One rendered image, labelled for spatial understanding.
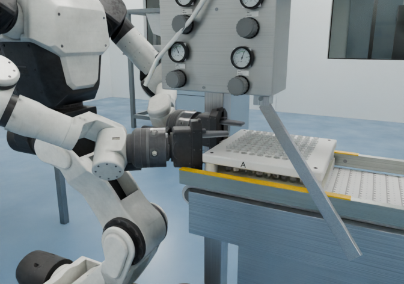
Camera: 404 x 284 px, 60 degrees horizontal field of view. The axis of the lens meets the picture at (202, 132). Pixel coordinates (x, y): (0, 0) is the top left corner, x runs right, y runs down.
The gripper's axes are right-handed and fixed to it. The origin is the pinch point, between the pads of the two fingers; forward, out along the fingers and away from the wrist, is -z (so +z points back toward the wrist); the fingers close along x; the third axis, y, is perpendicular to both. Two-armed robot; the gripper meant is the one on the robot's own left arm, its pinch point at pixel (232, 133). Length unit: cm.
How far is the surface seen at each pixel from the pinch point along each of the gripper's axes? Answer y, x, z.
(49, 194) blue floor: -62, 88, 191
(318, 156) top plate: 6.0, 0.3, -23.6
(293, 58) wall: -467, 4, 152
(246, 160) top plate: 16.3, 0.3, -12.3
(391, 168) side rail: -11.9, 6.0, -35.6
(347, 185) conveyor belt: 0.1, 7.5, -28.5
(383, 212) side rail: 15.2, 5.0, -37.3
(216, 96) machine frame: -7.4, -7.7, 9.4
